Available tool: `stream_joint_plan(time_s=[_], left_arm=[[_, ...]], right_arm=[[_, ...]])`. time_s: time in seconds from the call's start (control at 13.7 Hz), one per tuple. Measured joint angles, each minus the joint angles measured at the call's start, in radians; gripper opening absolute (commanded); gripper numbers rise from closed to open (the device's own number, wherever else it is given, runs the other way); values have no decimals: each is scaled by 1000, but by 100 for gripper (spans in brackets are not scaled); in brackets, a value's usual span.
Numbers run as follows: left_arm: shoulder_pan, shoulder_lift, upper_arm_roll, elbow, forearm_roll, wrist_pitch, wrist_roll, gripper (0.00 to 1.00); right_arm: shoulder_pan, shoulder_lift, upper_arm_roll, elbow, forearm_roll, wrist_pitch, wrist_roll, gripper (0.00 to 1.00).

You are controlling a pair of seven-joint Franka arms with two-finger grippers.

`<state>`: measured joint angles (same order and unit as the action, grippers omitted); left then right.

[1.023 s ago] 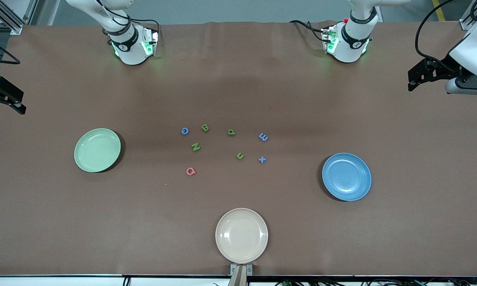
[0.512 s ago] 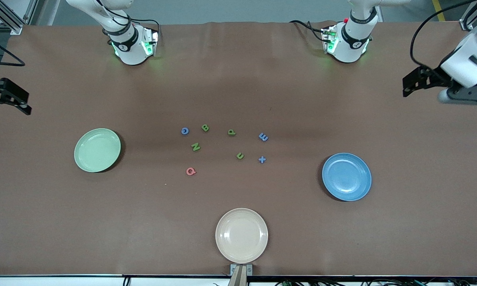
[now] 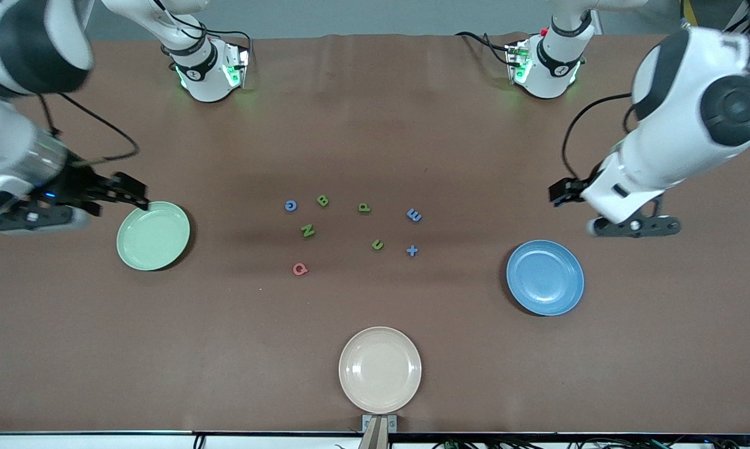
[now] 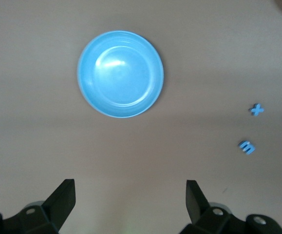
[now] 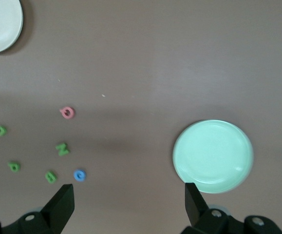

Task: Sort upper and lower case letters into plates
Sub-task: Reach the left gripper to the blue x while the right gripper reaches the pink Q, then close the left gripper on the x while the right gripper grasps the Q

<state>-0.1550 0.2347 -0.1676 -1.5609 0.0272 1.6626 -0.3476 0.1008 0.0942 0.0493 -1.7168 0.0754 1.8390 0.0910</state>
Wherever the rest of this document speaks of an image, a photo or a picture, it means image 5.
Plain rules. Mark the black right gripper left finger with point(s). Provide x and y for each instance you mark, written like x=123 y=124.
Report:
x=58 y=209

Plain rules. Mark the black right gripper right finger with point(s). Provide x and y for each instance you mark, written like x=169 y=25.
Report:
x=195 y=207

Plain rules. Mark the green foam letter B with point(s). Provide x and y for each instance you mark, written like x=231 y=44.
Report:
x=47 y=176

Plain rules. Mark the blue foam letter c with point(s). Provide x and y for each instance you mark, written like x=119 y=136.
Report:
x=76 y=176

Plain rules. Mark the green foam letter N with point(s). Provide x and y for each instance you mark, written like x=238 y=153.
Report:
x=62 y=149

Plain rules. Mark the green foam letter P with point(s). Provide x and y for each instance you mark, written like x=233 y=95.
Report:
x=10 y=164

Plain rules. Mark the green foam letter u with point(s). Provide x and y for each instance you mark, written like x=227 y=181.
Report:
x=2 y=133

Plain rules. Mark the pink foam letter a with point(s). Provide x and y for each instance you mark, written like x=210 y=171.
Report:
x=64 y=114

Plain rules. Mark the light green plate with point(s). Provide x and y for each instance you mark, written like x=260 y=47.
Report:
x=212 y=156

